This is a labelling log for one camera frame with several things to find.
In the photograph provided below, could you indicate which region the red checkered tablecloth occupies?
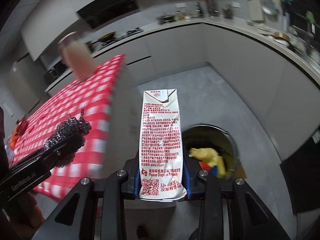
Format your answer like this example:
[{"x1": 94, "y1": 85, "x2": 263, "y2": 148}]
[{"x1": 12, "y1": 54, "x2": 125, "y2": 200}]

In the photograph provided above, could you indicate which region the pink thermos jug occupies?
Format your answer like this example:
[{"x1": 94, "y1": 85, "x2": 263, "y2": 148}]
[{"x1": 58, "y1": 31, "x2": 98, "y2": 82}]

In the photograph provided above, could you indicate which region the black microwave oven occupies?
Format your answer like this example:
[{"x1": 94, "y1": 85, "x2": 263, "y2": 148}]
[{"x1": 44, "y1": 60, "x2": 67, "y2": 85}]

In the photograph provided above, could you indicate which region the yellow cloth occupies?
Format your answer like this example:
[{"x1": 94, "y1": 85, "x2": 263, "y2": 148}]
[{"x1": 189, "y1": 148, "x2": 227, "y2": 178}]

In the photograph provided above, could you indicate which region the black trash bucket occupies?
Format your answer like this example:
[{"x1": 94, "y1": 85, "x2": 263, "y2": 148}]
[{"x1": 182, "y1": 124, "x2": 239, "y2": 180}]

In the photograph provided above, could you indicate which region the utensil holder cup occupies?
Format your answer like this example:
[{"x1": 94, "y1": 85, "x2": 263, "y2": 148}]
[{"x1": 222, "y1": 4, "x2": 233, "y2": 20}]

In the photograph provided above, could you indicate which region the red packet on table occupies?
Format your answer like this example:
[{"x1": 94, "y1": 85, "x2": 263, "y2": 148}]
[{"x1": 9, "y1": 116, "x2": 29, "y2": 150}]

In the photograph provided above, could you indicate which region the red plastic bag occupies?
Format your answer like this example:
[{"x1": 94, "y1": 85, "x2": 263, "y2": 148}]
[{"x1": 199, "y1": 161, "x2": 212, "y2": 173}]

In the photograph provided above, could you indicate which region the black range hood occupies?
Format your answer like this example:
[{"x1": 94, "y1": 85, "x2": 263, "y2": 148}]
[{"x1": 76, "y1": 0, "x2": 139, "y2": 29}]

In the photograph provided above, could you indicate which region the person's left hand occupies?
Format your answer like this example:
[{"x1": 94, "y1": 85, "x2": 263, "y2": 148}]
[{"x1": 4, "y1": 193, "x2": 45, "y2": 239}]

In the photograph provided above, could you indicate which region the white milk carton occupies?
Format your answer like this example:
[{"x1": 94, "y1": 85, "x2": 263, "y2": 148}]
[{"x1": 139, "y1": 89, "x2": 187, "y2": 202}]

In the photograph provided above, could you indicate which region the dark wine bottle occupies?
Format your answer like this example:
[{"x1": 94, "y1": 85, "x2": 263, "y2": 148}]
[{"x1": 196, "y1": 2, "x2": 203, "y2": 18}]

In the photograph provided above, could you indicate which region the steel wool scrubber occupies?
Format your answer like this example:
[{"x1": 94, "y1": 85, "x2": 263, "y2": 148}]
[{"x1": 44, "y1": 108, "x2": 92, "y2": 168}]

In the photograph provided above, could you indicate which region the blue cloth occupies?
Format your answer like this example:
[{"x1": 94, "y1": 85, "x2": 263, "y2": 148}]
[{"x1": 209, "y1": 166, "x2": 218, "y2": 177}]

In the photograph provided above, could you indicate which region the metal colander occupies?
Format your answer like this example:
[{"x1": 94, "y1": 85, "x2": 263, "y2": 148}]
[{"x1": 261, "y1": 0, "x2": 278, "y2": 16}]

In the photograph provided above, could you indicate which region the grey cutting board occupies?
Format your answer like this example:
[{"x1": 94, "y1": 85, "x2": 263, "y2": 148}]
[{"x1": 247, "y1": 0, "x2": 265, "y2": 23}]

